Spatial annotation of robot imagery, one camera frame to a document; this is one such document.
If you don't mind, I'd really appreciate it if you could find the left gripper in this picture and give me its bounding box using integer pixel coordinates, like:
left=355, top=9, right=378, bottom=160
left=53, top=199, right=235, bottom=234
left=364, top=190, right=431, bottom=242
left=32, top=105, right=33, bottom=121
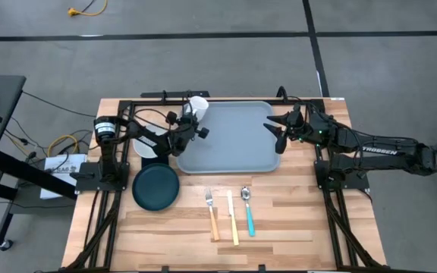
left=165, top=110, right=210, bottom=156

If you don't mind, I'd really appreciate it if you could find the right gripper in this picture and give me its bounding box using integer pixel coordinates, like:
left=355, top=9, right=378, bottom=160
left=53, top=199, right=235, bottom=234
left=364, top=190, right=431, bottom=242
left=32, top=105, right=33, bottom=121
left=263, top=104, right=324, bottom=155

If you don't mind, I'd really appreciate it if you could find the white mug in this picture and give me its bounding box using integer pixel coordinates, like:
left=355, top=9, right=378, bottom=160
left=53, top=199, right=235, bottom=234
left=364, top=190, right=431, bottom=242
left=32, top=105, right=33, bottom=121
left=183, top=96, right=209, bottom=122

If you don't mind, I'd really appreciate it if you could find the white bowl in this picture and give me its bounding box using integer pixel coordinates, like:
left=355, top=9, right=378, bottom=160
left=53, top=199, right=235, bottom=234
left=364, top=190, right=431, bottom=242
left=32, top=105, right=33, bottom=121
left=133, top=124, right=170, bottom=159

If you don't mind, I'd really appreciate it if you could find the dark teal plate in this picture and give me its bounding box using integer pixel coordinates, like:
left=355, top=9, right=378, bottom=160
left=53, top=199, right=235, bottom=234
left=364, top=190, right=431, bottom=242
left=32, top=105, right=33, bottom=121
left=131, top=162, right=181, bottom=212

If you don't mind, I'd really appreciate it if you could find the spoon with teal handle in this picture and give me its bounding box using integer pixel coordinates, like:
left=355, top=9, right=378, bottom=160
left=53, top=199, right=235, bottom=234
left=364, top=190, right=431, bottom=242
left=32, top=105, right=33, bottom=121
left=240, top=185, right=256, bottom=237

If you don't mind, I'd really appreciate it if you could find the fork with orange handle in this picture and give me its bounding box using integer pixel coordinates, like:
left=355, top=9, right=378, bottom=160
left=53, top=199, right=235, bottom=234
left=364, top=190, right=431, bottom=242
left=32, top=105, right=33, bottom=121
left=204, top=188, right=221, bottom=242

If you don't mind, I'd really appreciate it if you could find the grey plastic tray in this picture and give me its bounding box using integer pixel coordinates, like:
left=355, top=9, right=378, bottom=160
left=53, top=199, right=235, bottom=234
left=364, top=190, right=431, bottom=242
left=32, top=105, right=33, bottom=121
left=175, top=100, right=282, bottom=174

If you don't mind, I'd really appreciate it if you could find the black flat bar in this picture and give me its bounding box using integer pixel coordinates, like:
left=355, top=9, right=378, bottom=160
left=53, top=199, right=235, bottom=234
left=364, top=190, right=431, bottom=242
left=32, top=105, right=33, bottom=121
left=140, top=89, right=211, bottom=99

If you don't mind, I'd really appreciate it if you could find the white printed paper sheet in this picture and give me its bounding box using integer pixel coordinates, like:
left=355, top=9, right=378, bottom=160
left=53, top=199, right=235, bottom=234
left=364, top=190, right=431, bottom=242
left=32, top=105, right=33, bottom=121
left=39, top=153, right=87, bottom=200

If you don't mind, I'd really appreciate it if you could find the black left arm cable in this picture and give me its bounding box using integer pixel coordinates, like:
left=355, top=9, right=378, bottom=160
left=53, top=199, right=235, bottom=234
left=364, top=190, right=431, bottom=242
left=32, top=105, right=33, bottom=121
left=127, top=108, right=174, bottom=132

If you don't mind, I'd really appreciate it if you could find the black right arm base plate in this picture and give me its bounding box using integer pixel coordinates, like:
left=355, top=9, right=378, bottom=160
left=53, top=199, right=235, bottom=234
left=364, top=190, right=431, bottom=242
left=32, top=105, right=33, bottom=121
left=314, top=158, right=371, bottom=190

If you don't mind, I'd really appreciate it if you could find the knife with yellow handle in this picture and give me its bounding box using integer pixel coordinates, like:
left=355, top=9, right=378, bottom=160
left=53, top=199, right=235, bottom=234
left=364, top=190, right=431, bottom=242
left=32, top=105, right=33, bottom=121
left=226, top=189, right=240, bottom=246

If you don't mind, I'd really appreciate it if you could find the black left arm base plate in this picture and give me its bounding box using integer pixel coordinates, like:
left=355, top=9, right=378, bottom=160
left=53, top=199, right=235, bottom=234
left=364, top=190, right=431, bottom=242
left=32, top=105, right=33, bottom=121
left=74, top=162, right=130, bottom=192

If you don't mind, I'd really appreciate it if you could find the black aluminium table frame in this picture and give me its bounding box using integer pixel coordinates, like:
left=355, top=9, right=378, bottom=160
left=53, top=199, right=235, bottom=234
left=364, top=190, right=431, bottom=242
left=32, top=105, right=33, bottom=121
left=62, top=96, right=386, bottom=273

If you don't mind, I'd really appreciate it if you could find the yellow floor cable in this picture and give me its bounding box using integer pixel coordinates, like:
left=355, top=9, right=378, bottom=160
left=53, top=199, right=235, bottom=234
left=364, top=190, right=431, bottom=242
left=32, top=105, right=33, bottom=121
left=46, top=134, right=80, bottom=157

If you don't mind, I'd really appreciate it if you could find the black floor cable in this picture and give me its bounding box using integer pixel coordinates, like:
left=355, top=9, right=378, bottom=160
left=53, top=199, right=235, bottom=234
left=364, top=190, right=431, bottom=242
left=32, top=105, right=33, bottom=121
left=20, top=90, right=98, bottom=118

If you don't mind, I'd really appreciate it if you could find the yellow extension cord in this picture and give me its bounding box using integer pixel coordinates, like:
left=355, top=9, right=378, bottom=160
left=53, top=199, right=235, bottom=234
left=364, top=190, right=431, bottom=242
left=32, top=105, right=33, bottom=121
left=67, top=0, right=108, bottom=17

